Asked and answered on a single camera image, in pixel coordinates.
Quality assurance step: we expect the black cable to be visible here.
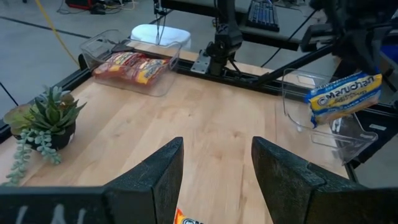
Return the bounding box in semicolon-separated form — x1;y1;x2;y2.
260;9;317;68

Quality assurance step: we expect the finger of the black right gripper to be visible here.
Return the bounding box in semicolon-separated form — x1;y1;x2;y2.
341;54;363;80
362;52;382;77

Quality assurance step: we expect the red and black box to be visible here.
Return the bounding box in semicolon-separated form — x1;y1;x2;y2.
64;0;94;10

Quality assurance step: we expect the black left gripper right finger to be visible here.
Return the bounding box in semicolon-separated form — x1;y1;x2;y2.
251;136;398;224

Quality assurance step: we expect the black diagonal frame brace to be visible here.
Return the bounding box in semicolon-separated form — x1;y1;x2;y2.
253;43;338;87

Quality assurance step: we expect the yellow hanging cable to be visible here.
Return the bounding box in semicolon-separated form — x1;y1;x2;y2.
34;0;81;68

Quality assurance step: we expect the artificial succulent in black pot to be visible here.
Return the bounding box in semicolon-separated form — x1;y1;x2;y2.
1;85;88;187

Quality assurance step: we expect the white stool seat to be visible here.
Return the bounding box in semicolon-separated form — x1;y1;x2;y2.
130;24;192;50

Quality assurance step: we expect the black keyboard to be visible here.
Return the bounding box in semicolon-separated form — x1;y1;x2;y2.
246;0;280;32

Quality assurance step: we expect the clear plastic bin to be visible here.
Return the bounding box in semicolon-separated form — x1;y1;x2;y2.
281;68;379;166
79;29;183;98

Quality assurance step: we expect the grey desk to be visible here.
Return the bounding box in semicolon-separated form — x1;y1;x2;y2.
160;0;312;52

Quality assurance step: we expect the silver mounting plate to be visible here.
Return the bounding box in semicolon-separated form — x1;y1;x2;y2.
190;50;213;75

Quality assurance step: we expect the blue Maruchan ramen pack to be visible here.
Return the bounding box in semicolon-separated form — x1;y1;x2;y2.
304;72;383;129

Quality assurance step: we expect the red Maruchan ramen pack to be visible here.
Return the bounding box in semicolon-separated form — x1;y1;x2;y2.
92;51;147;79
129;58;171;86

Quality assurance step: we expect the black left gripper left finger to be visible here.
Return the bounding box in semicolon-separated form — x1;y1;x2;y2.
0;136;185;224

